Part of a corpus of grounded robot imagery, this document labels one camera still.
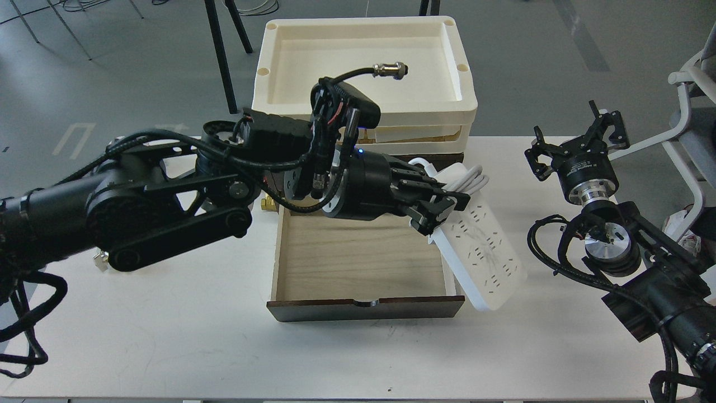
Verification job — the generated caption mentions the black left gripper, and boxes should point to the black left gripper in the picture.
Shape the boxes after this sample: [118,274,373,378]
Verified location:
[322,152,470,236]

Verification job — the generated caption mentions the white power strip with cable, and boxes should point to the white power strip with cable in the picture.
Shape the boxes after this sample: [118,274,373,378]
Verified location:
[409,157,527,311]

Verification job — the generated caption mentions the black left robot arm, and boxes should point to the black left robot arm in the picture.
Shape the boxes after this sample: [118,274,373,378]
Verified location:
[2,69,470,378]

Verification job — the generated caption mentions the white chair frame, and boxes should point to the white chair frame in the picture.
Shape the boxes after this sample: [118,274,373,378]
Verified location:
[614,49,714,241]

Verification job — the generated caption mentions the brass fitting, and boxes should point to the brass fitting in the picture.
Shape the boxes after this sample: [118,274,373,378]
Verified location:
[260,194,281,213]

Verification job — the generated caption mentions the black table leg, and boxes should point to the black table leg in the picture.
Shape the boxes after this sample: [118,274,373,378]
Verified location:
[204,1,253,114]

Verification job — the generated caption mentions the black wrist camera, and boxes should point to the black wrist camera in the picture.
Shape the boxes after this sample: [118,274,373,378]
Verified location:
[310,77,381,143]

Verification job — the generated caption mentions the metal and white pipe fitting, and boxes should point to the metal and white pipe fitting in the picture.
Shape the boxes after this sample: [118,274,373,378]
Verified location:
[93,249,110,272]

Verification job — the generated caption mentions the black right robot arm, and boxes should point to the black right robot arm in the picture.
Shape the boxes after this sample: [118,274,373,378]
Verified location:
[524,100,715,402]

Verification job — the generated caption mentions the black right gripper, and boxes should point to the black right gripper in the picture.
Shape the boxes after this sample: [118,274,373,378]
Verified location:
[525,101,631,205]

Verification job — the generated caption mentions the open wooden drawer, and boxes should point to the open wooden drawer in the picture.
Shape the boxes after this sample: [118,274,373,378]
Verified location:
[266,208,466,323]

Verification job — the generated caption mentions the cream plastic tray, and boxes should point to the cream plastic tray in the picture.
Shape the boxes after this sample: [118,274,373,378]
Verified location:
[252,16,478,155]

